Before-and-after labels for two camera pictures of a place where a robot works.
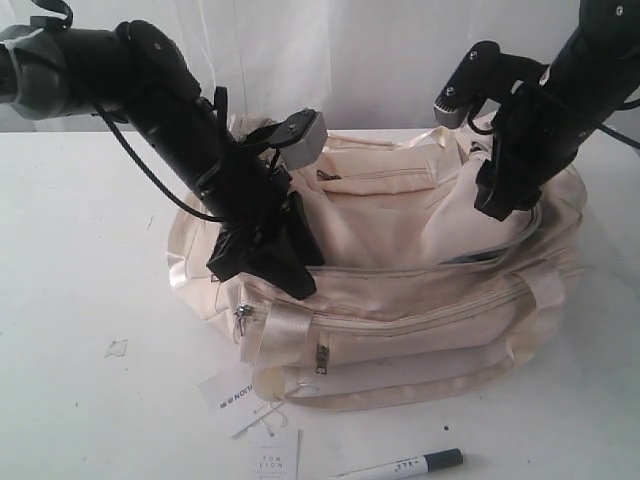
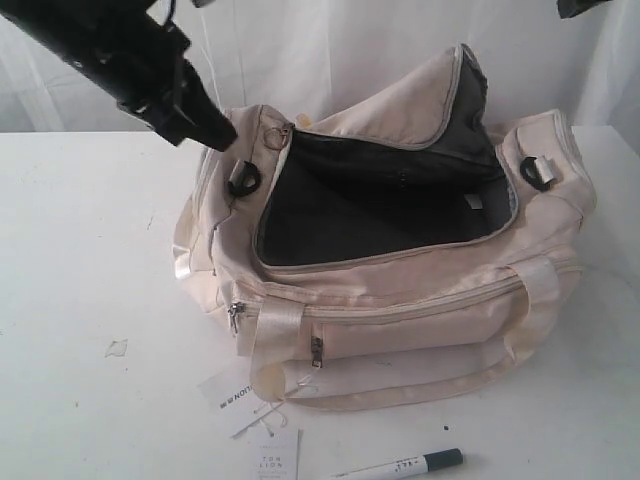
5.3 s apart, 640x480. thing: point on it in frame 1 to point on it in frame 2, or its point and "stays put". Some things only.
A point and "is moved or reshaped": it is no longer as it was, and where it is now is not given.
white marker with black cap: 408,468 stays put
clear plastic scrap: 118,348 stays put
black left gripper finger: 282,264 to 202,117
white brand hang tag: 231,390 stays put
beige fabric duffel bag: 423,293 is moved or reshaped
